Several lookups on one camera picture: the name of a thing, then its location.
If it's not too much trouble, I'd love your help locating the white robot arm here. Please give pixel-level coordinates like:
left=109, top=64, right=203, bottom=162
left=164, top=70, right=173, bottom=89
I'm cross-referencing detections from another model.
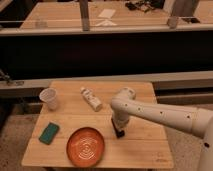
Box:
left=110, top=87, right=213, bottom=171

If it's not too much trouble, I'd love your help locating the metal clamp at left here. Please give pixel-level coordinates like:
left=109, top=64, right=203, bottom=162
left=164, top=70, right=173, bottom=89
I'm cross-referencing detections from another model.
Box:
left=0, top=69, right=24, bottom=86

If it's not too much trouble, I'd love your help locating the orange plate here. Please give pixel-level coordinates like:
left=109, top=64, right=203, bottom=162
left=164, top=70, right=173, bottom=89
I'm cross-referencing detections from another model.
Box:
left=66, top=127, right=105, bottom=168

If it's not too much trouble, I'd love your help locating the grey vertical post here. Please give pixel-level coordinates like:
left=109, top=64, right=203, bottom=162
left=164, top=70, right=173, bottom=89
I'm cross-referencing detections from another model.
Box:
left=79, top=0, right=90, bottom=31

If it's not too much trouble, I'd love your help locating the white bottle lying down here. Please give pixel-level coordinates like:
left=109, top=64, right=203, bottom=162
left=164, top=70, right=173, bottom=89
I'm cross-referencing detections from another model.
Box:
left=81, top=87, right=102, bottom=112

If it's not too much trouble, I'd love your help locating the green eraser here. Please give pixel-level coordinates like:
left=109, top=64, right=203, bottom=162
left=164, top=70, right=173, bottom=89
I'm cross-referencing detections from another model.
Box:
left=39, top=122, right=59, bottom=145

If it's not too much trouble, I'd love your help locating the dark clutter on far table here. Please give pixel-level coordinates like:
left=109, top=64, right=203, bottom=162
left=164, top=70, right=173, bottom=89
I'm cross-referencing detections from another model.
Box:
left=125, top=0, right=165, bottom=13

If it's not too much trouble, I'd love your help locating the white paper sheet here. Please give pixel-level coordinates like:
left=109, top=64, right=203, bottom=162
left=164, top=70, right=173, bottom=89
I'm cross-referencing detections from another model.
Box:
left=99, top=9, right=115, bottom=19

